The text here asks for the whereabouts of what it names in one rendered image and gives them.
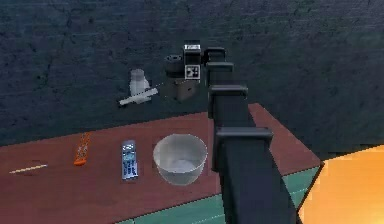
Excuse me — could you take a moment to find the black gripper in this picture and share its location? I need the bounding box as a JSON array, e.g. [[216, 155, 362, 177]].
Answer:
[[118, 54, 202, 107]]

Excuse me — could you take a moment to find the white shaker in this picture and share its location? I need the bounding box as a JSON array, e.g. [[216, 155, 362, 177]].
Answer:
[[128, 68, 150, 98]]

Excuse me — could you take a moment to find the silver blue remote control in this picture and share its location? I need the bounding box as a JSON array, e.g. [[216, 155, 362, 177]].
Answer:
[[120, 139, 140, 181]]

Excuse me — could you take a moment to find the white bowl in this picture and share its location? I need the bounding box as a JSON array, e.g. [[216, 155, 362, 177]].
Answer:
[[152, 133, 208, 187]]

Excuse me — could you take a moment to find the yellow pencil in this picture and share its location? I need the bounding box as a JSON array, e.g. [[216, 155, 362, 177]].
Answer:
[[9, 163, 49, 175]]

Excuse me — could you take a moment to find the orange block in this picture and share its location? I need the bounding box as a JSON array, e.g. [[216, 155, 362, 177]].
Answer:
[[296, 144, 384, 224]]

